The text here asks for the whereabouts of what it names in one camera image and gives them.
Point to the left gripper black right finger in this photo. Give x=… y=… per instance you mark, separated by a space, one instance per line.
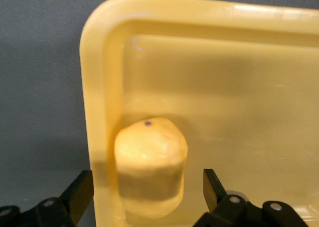
x=239 y=213

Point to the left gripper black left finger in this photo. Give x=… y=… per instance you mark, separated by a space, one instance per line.
x=52 y=212

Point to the yellow potato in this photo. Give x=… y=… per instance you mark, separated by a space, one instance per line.
x=149 y=162

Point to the orange plastic tray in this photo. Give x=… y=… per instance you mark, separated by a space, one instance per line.
x=211 y=100

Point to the dark grey table mat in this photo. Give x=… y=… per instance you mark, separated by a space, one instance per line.
x=37 y=87

